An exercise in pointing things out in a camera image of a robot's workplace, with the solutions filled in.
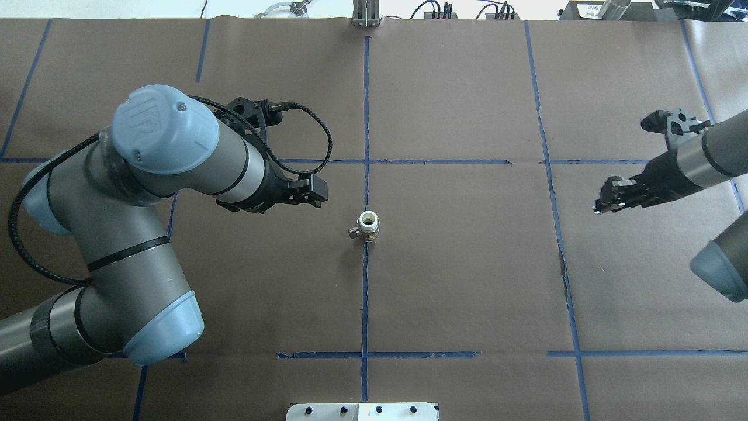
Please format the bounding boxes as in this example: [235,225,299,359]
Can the aluminium profile post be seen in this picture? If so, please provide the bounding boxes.
[352,0,382,27]

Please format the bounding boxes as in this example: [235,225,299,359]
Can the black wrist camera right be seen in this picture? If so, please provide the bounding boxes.
[639,108,713,151]

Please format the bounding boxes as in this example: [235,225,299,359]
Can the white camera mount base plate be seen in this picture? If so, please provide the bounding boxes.
[285,402,441,420]

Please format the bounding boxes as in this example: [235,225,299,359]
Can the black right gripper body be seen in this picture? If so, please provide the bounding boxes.
[634,154,694,208]

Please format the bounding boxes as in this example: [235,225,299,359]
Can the brass PPR valve white ends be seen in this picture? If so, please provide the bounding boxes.
[348,210,381,243]

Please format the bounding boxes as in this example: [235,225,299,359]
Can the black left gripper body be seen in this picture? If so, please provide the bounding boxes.
[216,158,299,213]

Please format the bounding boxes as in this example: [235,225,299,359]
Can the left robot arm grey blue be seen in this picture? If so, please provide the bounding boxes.
[2,84,333,395]

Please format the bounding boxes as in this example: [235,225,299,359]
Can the brown paper table mat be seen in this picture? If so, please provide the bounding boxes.
[2,17,746,420]

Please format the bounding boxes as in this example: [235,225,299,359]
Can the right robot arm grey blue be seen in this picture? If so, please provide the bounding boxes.
[593,108,747,303]

